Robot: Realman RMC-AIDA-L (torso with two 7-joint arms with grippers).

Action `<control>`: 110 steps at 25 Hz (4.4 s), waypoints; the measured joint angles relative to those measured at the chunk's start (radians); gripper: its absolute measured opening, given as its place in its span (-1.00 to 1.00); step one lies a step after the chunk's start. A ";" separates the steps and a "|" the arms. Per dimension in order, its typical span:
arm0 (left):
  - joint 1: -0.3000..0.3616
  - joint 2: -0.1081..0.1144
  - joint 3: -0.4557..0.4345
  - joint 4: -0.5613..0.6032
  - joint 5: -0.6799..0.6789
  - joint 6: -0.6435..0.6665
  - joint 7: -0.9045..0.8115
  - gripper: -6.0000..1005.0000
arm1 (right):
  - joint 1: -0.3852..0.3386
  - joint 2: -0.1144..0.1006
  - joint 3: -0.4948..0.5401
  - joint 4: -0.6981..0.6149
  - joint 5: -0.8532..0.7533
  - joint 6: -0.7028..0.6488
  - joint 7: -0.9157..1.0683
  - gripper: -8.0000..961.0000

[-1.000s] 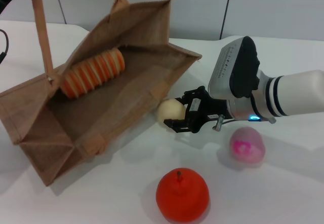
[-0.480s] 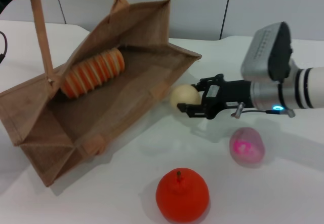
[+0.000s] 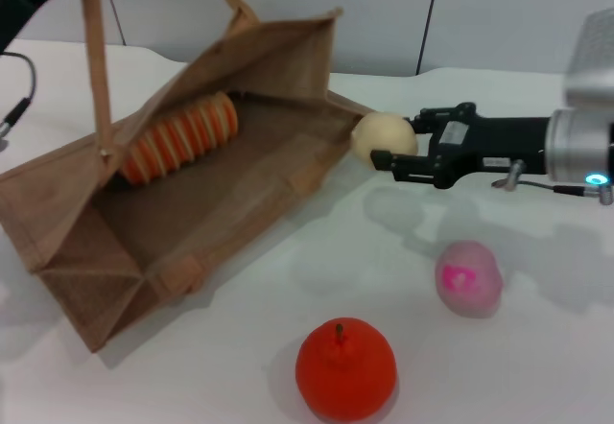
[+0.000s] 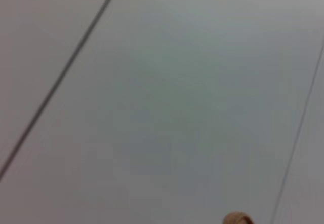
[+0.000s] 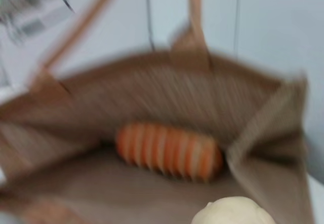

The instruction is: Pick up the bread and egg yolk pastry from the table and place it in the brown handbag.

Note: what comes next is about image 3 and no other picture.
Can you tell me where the orange striped bread loaf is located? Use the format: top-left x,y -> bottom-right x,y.
118,89 -> 240,186

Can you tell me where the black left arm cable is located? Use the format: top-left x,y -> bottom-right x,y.
0,51 -> 38,153

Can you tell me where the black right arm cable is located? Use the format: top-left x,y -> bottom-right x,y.
490,158 -> 614,205

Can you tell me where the grey right wrist camera housing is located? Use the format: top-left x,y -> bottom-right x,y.
564,8 -> 614,109

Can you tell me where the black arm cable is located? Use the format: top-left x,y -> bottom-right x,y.
0,51 -> 38,153
490,158 -> 614,205

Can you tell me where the cream round egg yolk pastry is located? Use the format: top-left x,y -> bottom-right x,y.
349,111 -> 420,173

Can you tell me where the red orange toy fruit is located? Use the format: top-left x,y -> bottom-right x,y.
294,317 -> 399,421

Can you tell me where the pink pastry with magenta print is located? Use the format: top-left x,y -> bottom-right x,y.
435,238 -> 505,319

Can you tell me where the brown jute tote bag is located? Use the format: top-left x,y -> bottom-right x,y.
0,0 -> 378,355

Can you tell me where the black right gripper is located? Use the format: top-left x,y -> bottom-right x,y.
370,102 -> 551,191

